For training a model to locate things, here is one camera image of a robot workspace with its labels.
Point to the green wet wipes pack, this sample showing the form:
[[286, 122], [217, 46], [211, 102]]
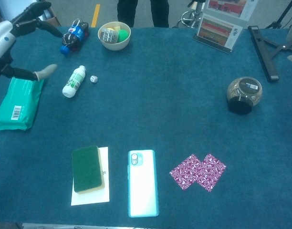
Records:
[[19, 102]]

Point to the glass jar black lid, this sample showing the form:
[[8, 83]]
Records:
[[243, 95]]

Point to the black folding stand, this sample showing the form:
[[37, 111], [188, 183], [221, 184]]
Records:
[[264, 52]]

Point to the chrome stool base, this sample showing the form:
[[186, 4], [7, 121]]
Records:
[[192, 16]]

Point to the green scouring sponge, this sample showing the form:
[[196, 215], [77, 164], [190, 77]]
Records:
[[87, 168]]

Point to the white plastic bottle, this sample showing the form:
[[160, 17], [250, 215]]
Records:
[[74, 81]]

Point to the teal felt table cover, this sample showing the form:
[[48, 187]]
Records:
[[172, 107]]

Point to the clear plastic box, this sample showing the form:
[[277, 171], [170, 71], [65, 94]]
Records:
[[109, 36]]

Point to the green ball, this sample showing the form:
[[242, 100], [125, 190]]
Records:
[[123, 35]]

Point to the cola bottle blue cap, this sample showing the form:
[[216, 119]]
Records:
[[74, 35]]

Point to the person in black trousers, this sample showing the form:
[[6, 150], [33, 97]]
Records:
[[160, 12]]

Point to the black tripod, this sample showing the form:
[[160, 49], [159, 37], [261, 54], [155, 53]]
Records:
[[279, 16]]

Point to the clear acrylic display stand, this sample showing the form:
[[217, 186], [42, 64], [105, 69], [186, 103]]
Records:
[[226, 48]]

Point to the white paper card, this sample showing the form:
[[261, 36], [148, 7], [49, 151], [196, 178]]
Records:
[[98, 198]]

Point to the palace photo postcard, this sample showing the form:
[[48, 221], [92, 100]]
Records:
[[227, 6], [217, 31]]

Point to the white die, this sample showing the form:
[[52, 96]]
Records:
[[93, 79]]

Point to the purple patterned card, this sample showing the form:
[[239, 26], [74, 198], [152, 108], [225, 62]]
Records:
[[184, 173], [212, 171]]

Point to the yellow foam block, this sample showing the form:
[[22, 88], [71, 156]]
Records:
[[117, 28]]

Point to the beige bowl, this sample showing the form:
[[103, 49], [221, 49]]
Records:
[[115, 46]]

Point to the cardboard box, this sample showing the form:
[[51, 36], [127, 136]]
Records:
[[54, 20]]

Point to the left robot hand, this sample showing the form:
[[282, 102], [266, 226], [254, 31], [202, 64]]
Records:
[[3, 40]]

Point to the teal smartphone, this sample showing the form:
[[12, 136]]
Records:
[[143, 186]]

